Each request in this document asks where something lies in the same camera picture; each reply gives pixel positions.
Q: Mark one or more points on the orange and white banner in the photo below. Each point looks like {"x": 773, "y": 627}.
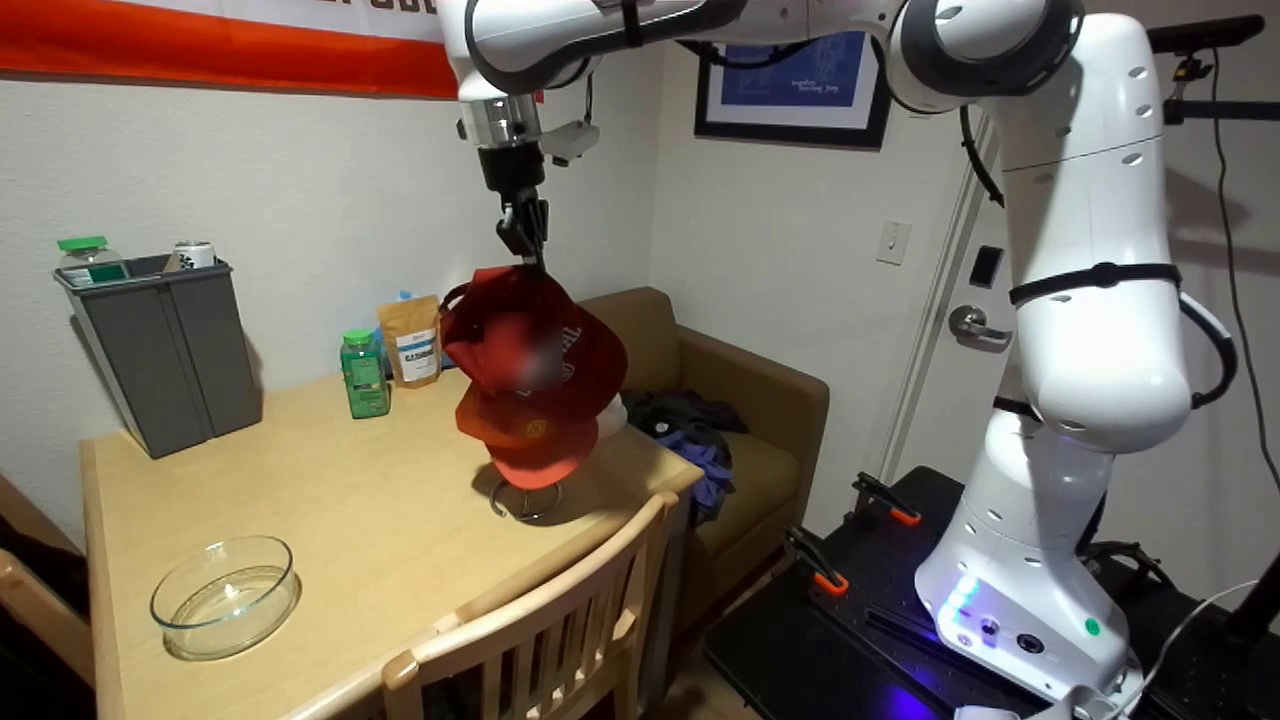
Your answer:
{"x": 201, "y": 52}

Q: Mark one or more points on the black framed blue picture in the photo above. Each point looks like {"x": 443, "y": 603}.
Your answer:
{"x": 784, "y": 95}

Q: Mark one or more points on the dark wooden bench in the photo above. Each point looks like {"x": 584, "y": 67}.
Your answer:
{"x": 35, "y": 603}

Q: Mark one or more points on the orange baseball cap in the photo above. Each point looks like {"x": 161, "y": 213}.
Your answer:
{"x": 533, "y": 444}

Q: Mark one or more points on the brown armchair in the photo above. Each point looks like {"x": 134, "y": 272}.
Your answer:
{"x": 773, "y": 402}

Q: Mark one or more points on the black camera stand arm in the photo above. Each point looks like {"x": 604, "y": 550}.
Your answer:
{"x": 1214, "y": 32}

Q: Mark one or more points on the small metal can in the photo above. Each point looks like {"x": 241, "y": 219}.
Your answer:
{"x": 193, "y": 255}

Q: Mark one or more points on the light wooden chair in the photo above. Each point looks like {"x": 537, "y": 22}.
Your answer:
{"x": 562, "y": 620}

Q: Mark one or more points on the grey plastic bin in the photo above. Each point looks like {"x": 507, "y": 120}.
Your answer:
{"x": 167, "y": 352}

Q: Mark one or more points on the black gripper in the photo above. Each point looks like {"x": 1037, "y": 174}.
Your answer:
{"x": 515, "y": 183}

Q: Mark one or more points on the black door lock plate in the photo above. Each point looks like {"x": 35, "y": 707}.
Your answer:
{"x": 987, "y": 267}

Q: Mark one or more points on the white light switch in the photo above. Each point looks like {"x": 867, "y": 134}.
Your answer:
{"x": 892, "y": 241}

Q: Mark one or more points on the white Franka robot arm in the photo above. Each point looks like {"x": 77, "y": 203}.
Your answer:
{"x": 1094, "y": 203}

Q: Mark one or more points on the green plastic bottle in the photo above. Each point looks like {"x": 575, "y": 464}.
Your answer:
{"x": 363, "y": 379}

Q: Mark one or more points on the blue cloth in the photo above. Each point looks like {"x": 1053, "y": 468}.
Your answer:
{"x": 705, "y": 461}

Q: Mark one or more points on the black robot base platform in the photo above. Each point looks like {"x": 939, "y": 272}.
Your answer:
{"x": 853, "y": 641}

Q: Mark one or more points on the clear glass bowl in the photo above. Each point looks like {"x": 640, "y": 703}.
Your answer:
{"x": 224, "y": 603}

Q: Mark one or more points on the red Stanford baseball cap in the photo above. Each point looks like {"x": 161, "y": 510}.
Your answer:
{"x": 533, "y": 346}

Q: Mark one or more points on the green capped container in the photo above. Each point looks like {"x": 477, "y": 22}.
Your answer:
{"x": 82, "y": 255}

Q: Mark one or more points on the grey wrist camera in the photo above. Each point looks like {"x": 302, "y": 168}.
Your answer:
{"x": 571, "y": 141}

